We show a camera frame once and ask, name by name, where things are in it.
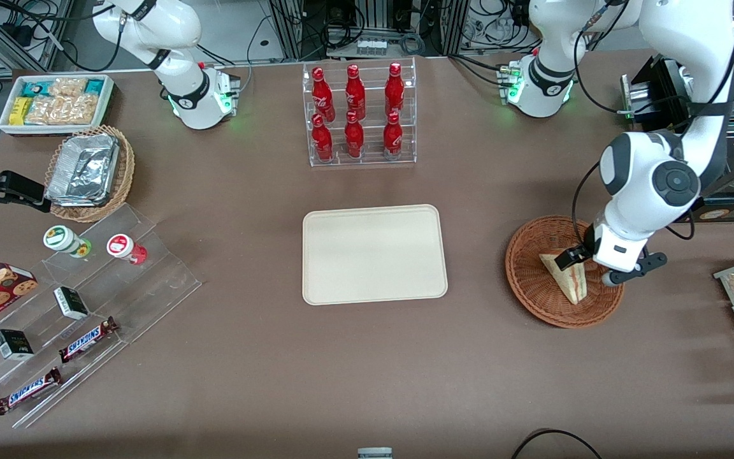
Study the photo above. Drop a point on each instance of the triangular sandwich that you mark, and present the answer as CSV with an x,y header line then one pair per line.
x,y
571,284

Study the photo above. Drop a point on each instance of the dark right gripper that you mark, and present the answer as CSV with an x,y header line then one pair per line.
x,y
2,187

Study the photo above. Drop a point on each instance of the white power strip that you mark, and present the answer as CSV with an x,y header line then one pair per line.
x,y
371,47

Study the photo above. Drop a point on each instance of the light tan wicker basket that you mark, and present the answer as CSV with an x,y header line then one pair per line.
x,y
126,172

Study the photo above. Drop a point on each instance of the green lid white cup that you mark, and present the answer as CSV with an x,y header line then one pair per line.
x,y
61,239

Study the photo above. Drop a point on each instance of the brown round wicker basket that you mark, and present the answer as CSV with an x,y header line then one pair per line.
x,y
532,290

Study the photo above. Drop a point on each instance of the red cola bottle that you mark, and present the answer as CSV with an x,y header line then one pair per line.
x,y
322,141
355,94
322,95
392,139
354,139
394,90

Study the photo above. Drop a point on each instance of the beige plastic serving tray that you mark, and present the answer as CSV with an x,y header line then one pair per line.
x,y
373,255

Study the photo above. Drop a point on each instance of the small black carton box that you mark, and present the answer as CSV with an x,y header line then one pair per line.
x,y
13,345
72,303

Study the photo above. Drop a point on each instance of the yellow snack packet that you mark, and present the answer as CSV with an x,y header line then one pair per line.
x,y
19,111

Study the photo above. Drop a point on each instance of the red lid white cup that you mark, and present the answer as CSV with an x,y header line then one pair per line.
x,y
122,247

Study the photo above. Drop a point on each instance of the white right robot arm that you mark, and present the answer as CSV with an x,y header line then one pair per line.
x,y
176,38

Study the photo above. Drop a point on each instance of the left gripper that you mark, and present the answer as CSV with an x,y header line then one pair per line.
x,y
580,252

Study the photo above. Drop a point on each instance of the clear cracker snack pack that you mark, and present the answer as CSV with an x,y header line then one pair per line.
x,y
67,87
64,110

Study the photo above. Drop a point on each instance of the teal snack packet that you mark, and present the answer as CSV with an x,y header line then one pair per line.
x,y
95,86
35,88

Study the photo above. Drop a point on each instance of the silver foil pouch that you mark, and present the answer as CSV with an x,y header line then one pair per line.
x,y
83,169

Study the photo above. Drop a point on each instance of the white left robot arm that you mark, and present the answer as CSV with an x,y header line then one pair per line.
x,y
679,32

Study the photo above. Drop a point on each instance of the brown Snickers bar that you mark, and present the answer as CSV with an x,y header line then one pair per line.
x,y
28,391
86,340

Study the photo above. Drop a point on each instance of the white rectangular snack bin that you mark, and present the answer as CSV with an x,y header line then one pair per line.
x,y
109,95

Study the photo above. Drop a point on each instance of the clear acrylic stepped display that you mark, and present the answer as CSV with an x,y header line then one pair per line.
x,y
163,280

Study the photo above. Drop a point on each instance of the small grey metal block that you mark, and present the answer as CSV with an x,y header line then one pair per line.
x,y
374,454

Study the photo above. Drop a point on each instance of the clear acrylic bottle rack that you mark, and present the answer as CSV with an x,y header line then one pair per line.
x,y
370,159

